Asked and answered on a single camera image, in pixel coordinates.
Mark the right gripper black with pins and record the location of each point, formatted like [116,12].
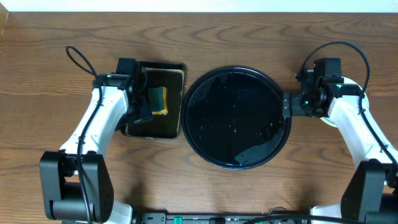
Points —
[286,104]

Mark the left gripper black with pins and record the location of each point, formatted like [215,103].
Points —
[144,109]

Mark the yellow sponge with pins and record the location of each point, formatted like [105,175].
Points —
[158,100]

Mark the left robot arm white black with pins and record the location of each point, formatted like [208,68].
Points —
[76,185]

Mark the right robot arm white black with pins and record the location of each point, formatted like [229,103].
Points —
[345,106]

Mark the black rectangular water tray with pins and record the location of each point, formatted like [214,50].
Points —
[171,76]

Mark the round black serving tray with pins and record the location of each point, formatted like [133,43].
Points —
[232,118]

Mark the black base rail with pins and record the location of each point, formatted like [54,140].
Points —
[196,218]

